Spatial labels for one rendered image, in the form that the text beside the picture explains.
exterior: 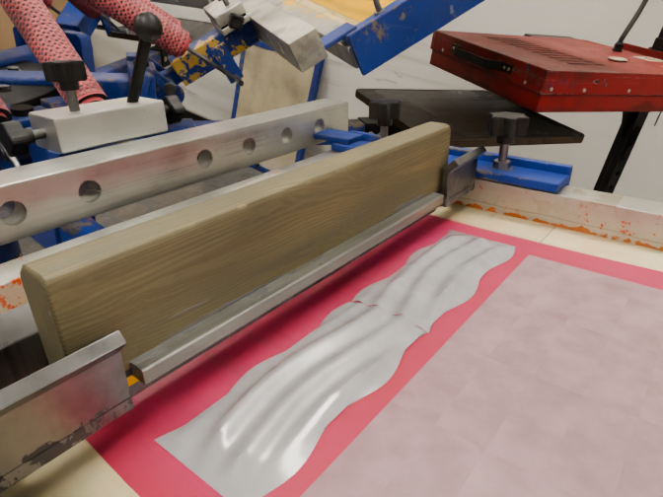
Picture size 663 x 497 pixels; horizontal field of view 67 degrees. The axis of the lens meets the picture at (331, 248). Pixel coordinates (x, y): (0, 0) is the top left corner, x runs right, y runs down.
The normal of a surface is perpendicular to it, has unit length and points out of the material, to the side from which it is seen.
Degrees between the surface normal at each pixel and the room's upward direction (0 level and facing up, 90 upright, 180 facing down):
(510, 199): 90
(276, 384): 24
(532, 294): 9
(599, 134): 90
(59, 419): 81
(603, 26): 90
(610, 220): 90
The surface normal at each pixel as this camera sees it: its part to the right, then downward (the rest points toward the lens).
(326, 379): 0.40, -0.60
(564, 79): 0.37, 0.53
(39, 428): 0.79, 0.26
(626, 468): -0.01, -0.90
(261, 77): -0.58, 0.21
